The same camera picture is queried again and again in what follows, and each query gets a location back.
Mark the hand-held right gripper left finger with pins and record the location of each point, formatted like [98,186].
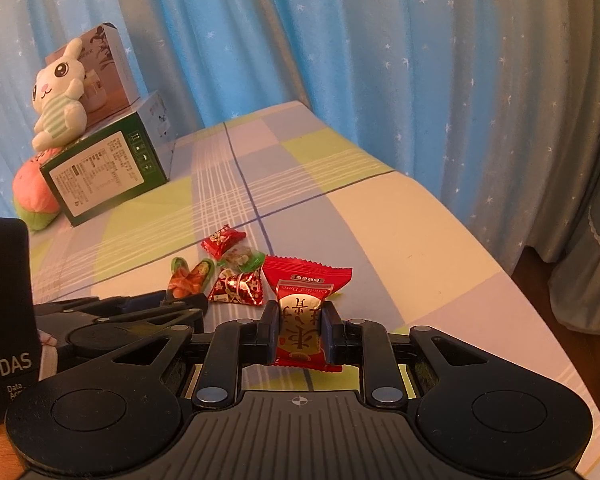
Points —
[272,340]

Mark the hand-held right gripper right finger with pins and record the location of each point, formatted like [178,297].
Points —
[335,340]

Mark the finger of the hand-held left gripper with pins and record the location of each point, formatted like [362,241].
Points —
[140,302]
[190,305]

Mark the green orange candy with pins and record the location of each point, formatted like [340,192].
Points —
[192,277]

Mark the red date snack packet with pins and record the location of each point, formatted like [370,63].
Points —
[300,325]

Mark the red patterned foil candy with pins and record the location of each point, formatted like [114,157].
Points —
[235,287]

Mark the green clear wrapped candy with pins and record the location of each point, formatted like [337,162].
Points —
[242,259]

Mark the small red candy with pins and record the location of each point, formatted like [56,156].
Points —
[222,240]

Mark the pink green plush peach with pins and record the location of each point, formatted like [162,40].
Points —
[30,195]

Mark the checked tablecloth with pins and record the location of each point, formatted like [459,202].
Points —
[405,240]

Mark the green cardboard box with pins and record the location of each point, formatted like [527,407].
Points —
[95,175]

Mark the white plush rabbit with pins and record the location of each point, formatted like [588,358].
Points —
[60,115]

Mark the beige printed box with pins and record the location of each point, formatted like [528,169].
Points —
[110,75]

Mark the grey curtain with lace trim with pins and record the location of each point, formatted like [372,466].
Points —
[595,285]

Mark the blue star curtain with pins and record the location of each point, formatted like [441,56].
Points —
[330,35]

